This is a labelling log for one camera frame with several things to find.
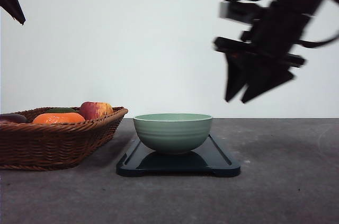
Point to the dark green avocado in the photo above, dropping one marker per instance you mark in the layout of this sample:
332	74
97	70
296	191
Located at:
61	110

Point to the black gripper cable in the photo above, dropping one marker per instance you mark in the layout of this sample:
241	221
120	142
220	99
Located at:
311	44

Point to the orange tangerine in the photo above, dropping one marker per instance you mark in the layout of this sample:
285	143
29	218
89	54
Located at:
58	118

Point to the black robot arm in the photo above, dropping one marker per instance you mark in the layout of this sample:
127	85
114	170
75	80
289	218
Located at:
264	56

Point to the light green ceramic bowl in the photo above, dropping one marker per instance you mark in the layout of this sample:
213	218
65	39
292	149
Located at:
172	133

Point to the red yellow apple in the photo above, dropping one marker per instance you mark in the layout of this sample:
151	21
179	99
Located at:
95	110

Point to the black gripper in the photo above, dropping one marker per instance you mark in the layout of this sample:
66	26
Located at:
270	42

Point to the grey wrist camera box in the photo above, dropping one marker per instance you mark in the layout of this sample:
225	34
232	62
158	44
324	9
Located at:
238	11

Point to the dark blue rectangular tray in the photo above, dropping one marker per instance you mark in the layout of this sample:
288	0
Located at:
210	159

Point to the brown wicker basket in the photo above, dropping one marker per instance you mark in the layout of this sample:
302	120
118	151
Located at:
55	145

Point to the dark purple eggplant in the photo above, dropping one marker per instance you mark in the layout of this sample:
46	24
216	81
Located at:
12	117

